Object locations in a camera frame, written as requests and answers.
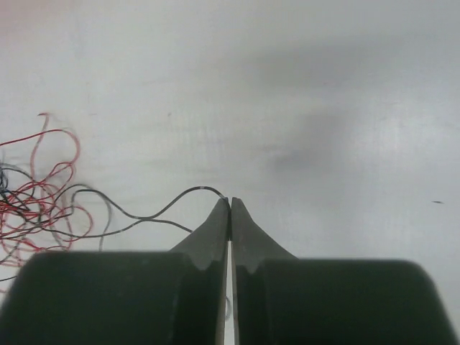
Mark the multicolour wire bundle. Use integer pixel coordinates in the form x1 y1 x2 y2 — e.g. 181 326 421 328
0 111 94 294

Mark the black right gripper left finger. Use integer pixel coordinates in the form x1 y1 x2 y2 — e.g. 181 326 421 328
1 198 230 344

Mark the black wire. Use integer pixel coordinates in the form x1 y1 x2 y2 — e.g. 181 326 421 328
0 185 231 283

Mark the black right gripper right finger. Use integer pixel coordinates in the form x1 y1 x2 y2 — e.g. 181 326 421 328
231 198 459 344

